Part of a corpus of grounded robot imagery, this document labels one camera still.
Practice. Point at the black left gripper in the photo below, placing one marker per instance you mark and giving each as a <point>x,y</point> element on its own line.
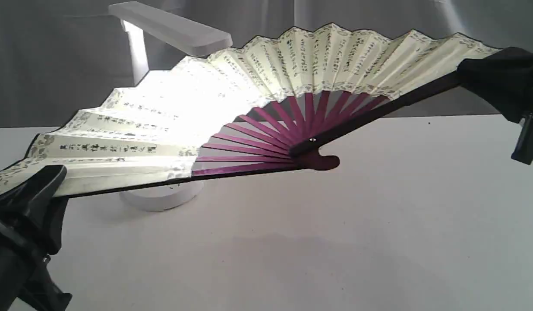
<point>31,222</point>

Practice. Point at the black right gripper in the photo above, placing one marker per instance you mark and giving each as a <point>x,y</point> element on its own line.
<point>505,81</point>

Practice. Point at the cream folding paper fan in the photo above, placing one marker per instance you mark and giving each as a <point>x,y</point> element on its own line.
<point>245,110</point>

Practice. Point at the white desk lamp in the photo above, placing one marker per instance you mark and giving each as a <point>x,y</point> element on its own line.
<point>188,36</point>

